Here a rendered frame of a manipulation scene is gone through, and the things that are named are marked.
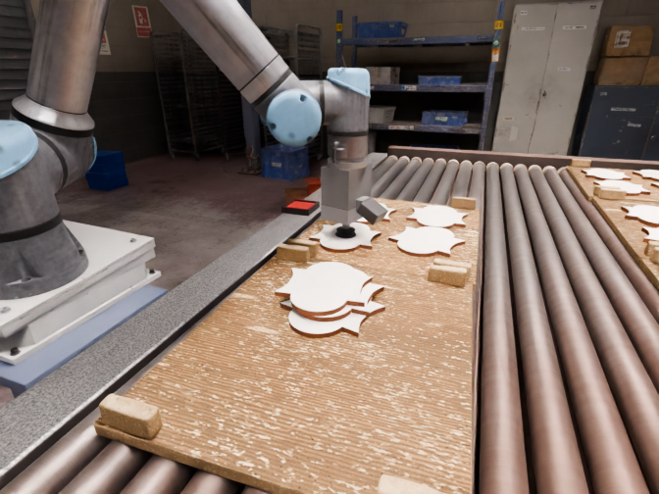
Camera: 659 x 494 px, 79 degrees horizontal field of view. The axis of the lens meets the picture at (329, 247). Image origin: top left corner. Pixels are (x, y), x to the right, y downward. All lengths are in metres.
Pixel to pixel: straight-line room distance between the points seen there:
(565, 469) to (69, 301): 0.69
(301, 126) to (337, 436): 0.38
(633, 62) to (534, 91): 0.94
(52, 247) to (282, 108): 0.41
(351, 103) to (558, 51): 4.63
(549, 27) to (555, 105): 0.79
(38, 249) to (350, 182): 0.50
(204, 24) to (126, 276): 0.46
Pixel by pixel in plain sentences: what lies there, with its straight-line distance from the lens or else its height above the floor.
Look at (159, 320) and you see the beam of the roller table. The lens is 0.64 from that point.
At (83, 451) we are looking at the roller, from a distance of 0.50.
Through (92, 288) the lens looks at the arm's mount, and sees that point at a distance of 0.77.
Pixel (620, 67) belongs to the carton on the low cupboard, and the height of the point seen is 1.29.
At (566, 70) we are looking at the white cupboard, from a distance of 5.28.
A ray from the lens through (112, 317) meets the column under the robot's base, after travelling 0.77.
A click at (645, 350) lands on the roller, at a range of 0.69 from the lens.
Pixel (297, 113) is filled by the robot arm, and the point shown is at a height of 1.20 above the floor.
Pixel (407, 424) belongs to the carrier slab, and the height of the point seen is 0.94.
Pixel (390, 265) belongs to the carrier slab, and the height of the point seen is 0.94.
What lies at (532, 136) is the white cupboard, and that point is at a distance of 5.30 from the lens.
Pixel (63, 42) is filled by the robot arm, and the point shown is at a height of 1.29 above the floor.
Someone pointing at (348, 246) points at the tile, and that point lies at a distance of 0.76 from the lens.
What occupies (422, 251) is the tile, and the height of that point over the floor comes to 0.94.
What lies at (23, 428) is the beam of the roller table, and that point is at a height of 0.92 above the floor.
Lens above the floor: 1.25
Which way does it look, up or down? 24 degrees down
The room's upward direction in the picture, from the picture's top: straight up
